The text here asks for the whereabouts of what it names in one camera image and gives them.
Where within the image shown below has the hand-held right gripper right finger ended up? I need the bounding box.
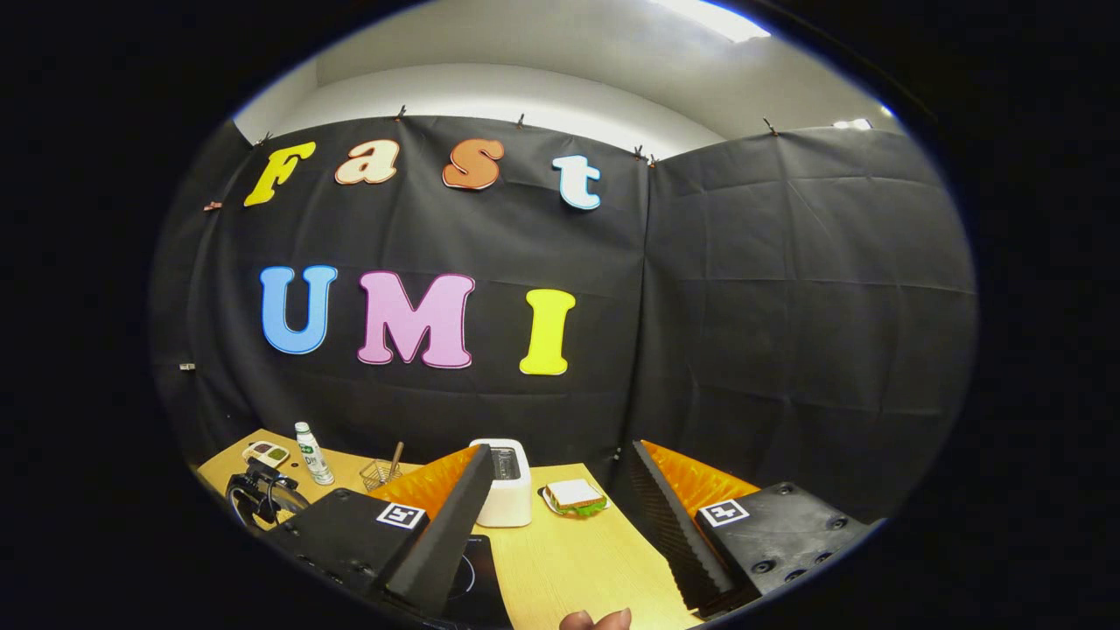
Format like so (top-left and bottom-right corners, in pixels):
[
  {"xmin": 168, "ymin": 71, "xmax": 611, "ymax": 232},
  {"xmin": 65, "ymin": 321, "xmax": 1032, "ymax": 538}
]
[{"xmin": 630, "ymin": 439, "xmax": 878, "ymax": 620}]

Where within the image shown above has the white green drink bottle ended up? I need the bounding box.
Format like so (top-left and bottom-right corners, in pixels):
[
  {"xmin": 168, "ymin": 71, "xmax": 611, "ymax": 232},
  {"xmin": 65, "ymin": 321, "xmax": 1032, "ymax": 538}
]
[{"xmin": 294, "ymin": 422, "xmax": 335, "ymax": 487}]

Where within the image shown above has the sandwich with lettuce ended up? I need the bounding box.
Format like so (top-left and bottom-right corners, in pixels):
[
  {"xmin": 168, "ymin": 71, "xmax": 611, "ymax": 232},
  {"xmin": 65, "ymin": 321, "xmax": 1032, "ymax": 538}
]
[{"xmin": 547, "ymin": 479, "xmax": 608, "ymax": 516}]

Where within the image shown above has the small white plate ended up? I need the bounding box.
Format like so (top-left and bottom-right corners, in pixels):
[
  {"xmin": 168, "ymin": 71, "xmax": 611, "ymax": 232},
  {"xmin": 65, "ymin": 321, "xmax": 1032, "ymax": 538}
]
[{"xmin": 540, "ymin": 486, "xmax": 611, "ymax": 520}]

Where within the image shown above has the black induction cooktop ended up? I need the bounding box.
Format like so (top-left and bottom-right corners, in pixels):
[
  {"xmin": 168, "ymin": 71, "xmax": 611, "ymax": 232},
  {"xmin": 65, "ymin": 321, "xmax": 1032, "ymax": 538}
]
[{"xmin": 442, "ymin": 534, "xmax": 514, "ymax": 629}]

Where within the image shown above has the white toaster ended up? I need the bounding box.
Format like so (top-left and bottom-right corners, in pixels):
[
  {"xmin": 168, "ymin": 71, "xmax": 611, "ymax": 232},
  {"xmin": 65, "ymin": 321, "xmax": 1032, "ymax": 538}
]
[{"xmin": 470, "ymin": 438, "xmax": 534, "ymax": 529}]

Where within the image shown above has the steel wire utensil holder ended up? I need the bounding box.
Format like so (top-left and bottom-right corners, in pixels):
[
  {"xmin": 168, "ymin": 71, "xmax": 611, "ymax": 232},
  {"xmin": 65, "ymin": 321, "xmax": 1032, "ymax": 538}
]
[{"xmin": 360, "ymin": 458, "xmax": 404, "ymax": 493}]

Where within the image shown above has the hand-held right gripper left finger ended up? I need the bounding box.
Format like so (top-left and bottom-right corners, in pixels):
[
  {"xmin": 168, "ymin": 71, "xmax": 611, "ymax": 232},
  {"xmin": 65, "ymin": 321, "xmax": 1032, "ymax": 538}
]
[{"xmin": 262, "ymin": 444, "xmax": 496, "ymax": 619}]

